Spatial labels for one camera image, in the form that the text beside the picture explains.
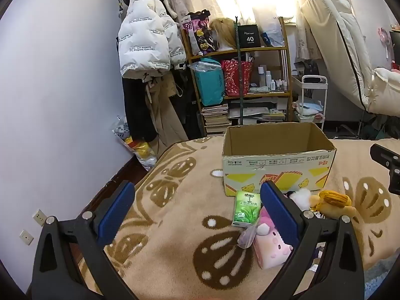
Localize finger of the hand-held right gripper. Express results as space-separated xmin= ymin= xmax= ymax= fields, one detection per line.
xmin=370 ymin=144 xmax=400 ymax=195

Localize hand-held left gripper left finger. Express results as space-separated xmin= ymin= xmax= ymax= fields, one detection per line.
xmin=31 ymin=179 xmax=138 ymax=300

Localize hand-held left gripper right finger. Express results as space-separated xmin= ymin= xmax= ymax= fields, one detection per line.
xmin=259 ymin=180 xmax=366 ymax=300

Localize pink and white plush toy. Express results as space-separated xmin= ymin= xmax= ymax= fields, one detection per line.
xmin=256 ymin=205 xmax=277 ymax=236

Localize white-haired plush doll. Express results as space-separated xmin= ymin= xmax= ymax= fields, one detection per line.
xmin=286 ymin=188 xmax=313 ymax=211

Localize pink roll cake plush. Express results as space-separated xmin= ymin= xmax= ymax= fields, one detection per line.
xmin=252 ymin=222 xmax=295 ymax=269

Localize cardboard box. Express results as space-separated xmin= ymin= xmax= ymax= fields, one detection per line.
xmin=222 ymin=122 xmax=337 ymax=197

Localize yellow plush toy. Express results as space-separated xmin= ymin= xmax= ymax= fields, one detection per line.
xmin=309 ymin=189 xmax=360 ymax=220

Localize green tissue pack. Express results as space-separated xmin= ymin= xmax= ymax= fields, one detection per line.
xmin=231 ymin=190 xmax=262 ymax=228

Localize clear plastic bag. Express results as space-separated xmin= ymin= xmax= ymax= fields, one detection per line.
xmin=237 ymin=225 xmax=261 ymax=250

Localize plastic bag with yellow items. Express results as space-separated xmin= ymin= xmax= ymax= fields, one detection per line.
xmin=112 ymin=115 xmax=158 ymax=171

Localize beige brown printed blanket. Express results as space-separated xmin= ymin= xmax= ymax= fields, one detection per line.
xmin=75 ymin=136 xmax=400 ymax=300

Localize folded cloths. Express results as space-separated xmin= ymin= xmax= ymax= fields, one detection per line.
xmin=295 ymin=97 xmax=324 ymax=116

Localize white trolley cart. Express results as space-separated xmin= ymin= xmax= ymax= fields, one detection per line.
xmin=291 ymin=75 xmax=328 ymax=132

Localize pile of papers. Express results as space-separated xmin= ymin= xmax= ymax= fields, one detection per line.
xmin=228 ymin=97 xmax=286 ymax=126

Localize black hanging garment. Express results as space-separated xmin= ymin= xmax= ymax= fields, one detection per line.
xmin=122 ymin=76 xmax=158 ymax=143

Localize black monitor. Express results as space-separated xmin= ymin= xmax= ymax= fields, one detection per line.
xmin=389 ymin=29 xmax=400 ymax=66

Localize beige hanging garment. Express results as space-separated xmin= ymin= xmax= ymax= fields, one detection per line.
xmin=144 ymin=75 xmax=190 ymax=157

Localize cream office chair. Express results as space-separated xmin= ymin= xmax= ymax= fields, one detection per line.
xmin=300 ymin=0 xmax=400 ymax=140

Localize stack of books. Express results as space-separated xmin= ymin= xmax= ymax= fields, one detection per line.
xmin=201 ymin=103 xmax=230 ymax=136

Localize pink fan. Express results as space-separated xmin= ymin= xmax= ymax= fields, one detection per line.
xmin=376 ymin=26 xmax=393 ymax=69

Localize light blue bedsheet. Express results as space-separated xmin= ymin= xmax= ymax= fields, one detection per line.
xmin=364 ymin=256 xmax=398 ymax=300

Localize dark hanging coat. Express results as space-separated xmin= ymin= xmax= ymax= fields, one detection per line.
xmin=173 ymin=67 xmax=204 ymax=138

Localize group of cosmetic bottles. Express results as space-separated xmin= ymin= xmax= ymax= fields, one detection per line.
xmin=258 ymin=64 xmax=290 ymax=93

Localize green pole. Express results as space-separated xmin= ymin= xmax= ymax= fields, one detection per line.
xmin=234 ymin=15 xmax=245 ymax=126

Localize red patterned bag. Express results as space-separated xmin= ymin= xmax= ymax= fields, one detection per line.
xmin=221 ymin=59 xmax=254 ymax=97

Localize teal bag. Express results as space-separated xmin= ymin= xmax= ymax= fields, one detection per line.
xmin=194 ymin=58 xmax=226 ymax=106

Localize wooden shelf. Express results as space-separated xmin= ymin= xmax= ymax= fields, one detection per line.
xmin=180 ymin=17 xmax=293 ymax=136

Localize clear plastic packet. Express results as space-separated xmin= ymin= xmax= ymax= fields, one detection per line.
xmin=187 ymin=61 xmax=224 ymax=72

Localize white plastic bag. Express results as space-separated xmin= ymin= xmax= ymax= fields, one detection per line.
xmin=259 ymin=15 xmax=286 ymax=47

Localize white puffer jacket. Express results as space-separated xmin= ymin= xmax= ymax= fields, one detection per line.
xmin=117 ymin=0 xmax=188 ymax=79

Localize black box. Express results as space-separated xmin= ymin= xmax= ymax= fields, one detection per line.
xmin=239 ymin=24 xmax=261 ymax=48

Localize blonde wig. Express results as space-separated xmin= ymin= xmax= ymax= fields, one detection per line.
xmin=208 ymin=18 xmax=239 ymax=51

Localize black pink patterned bag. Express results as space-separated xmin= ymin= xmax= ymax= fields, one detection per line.
xmin=182 ymin=9 xmax=219 ymax=55

